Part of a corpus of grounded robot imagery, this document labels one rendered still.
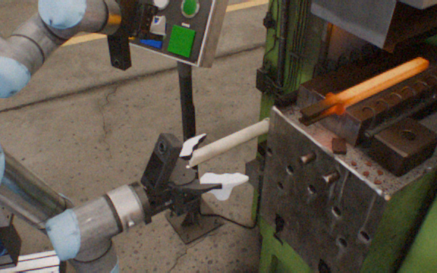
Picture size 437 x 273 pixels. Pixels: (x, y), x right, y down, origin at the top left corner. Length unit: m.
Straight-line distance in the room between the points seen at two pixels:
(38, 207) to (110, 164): 1.51
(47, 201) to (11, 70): 0.24
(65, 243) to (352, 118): 0.64
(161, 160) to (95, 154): 1.66
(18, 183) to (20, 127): 1.96
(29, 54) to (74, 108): 1.94
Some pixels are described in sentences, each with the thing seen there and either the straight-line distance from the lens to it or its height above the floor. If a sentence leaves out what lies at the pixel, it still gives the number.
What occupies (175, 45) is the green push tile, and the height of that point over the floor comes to 1.00.
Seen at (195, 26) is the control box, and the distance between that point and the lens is 1.18.
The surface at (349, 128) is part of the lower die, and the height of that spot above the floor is 0.95.
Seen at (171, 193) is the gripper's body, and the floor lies 0.98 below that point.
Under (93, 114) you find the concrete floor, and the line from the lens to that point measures 2.67.
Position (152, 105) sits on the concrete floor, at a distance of 2.66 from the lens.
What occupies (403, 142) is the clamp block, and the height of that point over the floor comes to 0.98.
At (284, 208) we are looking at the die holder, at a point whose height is 0.60.
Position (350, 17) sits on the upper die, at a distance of 0.91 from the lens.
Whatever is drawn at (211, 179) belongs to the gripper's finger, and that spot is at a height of 1.01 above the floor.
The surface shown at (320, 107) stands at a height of 1.01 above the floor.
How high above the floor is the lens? 1.56
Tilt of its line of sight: 40 degrees down
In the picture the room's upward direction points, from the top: straight up
